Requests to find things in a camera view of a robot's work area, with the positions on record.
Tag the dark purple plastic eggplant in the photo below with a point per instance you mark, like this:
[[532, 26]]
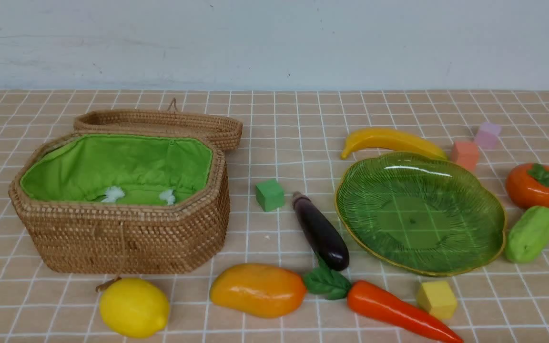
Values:
[[321, 235]]

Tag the yellow plastic banana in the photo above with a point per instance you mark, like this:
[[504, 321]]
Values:
[[395, 140]]

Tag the orange yellow plastic mango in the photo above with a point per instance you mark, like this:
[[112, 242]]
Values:
[[259, 289]]

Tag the orange plastic carrot green leaves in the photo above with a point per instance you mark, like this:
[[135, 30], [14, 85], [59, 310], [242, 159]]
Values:
[[374, 302]]

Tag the yellow plastic lemon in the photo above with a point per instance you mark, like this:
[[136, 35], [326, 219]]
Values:
[[134, 308]]

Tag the orange plastic persimmon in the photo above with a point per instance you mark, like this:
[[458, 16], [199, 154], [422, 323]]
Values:
[[527, 185]]

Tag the light green plastic cucumber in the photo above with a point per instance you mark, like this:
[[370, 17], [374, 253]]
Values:
[[529, 236]]

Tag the green foam cube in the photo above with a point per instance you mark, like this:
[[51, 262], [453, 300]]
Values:
[[270, 195]]

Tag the woven wicker basket lid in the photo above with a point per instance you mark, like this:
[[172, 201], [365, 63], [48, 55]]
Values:
[[223, 132]]

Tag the checkered beige tablecloth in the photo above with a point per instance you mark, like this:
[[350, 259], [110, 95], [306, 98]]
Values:
[[295, 137]]

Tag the green glass leaf plate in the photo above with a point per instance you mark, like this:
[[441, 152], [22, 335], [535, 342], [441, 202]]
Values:
[[427, 216]]

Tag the orange pink foam cube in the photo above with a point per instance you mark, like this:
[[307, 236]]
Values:
[[465, 154]]

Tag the woven wicker basket green lining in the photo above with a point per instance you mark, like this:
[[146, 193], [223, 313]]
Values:
[[121, 203]]

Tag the wooden basket toggle clasp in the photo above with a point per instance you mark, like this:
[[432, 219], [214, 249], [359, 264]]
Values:
[[103, 286]]

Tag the yellow foam cube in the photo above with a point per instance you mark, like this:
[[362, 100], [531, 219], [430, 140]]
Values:
[[437, 299]]

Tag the light pink foam cube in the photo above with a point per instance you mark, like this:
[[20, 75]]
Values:
[[487, 136]]

